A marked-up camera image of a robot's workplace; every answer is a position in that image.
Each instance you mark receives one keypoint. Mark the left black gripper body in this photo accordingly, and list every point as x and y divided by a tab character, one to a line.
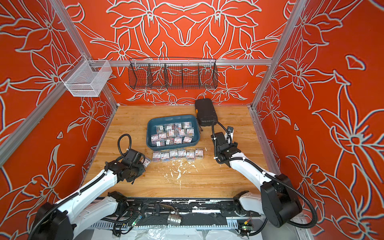
137	170

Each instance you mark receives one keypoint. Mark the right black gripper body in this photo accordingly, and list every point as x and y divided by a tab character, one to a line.
235	146

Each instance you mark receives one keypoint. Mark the removed paper clip box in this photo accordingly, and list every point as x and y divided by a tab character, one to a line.
199	153
165	156
146	162
182	154
174	155
156	156

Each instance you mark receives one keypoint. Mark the blue plastic storage tray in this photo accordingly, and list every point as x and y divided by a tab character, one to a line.
162	131

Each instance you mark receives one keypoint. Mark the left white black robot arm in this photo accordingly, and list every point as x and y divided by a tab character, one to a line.
57	221

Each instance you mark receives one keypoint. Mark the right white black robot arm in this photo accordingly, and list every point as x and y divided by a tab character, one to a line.
279	202

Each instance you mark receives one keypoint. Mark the black tool case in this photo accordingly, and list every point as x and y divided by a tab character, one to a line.
205	112

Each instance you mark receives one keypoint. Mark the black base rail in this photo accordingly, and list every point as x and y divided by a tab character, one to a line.
203	214

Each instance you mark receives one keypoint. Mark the white wire wall basket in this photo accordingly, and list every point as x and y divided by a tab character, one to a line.
82	79

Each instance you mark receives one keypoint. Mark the black wire wall basket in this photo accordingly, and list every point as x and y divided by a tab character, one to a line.
173	74

